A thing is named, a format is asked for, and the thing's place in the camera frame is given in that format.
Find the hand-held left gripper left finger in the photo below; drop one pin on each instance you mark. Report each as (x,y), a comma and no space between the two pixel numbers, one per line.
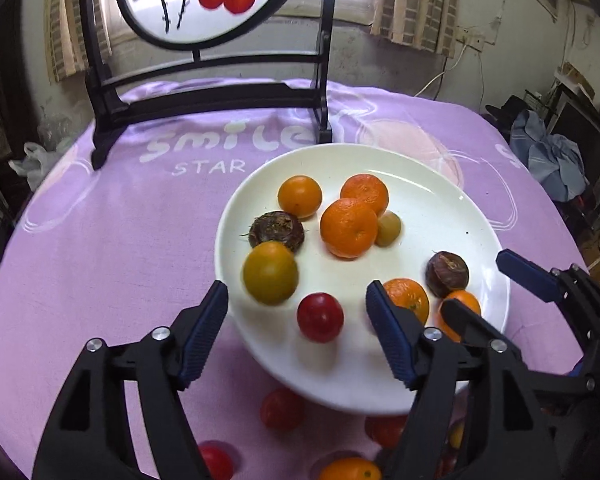
(202,332)

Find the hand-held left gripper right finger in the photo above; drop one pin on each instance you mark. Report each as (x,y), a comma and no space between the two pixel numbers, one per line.
(392,332)

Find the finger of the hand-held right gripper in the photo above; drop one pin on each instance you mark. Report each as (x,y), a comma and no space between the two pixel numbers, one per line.
(525,272)
(472,322)

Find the small orange mandarin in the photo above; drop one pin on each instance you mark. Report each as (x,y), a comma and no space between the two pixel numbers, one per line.
(365,190)
(410,297)

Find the small dark water chestnut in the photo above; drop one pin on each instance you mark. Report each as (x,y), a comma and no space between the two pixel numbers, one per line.
(447,274)

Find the large red cherry tomato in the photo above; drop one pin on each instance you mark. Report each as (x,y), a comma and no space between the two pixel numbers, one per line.
(320,317)

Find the green-yellow citrus fruit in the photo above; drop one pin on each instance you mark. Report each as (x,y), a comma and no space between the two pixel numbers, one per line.
(270,272)

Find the white oval plate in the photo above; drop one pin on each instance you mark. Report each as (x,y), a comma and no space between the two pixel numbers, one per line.
(430,220)

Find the large orange mandarin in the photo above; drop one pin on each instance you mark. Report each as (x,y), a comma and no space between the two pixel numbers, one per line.
(349,227)

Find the large dark water chestnut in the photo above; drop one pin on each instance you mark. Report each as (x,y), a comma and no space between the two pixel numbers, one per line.
(276,230)

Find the small red cherry tomato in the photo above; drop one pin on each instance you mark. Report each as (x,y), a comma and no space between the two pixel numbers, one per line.
(281,409)
(215,461)
(385,431)

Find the blue cloth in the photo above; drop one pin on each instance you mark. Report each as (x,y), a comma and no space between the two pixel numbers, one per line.
(550,160)

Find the purple printed blanket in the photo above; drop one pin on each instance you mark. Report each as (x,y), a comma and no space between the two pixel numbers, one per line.
(130,235)

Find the black monitor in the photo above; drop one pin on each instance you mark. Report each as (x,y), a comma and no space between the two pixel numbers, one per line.
(585,135)

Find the black painted screen stand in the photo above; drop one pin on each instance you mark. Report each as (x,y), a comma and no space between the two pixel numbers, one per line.
(195,100)

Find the white plastic bag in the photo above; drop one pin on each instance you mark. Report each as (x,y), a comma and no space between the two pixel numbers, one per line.
(35,160)

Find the checked beige curtain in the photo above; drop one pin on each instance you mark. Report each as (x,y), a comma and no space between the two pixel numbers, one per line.
(67,35)
(415,5)

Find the dark wooden cabinet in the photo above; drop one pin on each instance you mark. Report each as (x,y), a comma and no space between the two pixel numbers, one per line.
(0,110)

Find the white wall socket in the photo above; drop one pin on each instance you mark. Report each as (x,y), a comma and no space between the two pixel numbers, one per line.
(470,40)

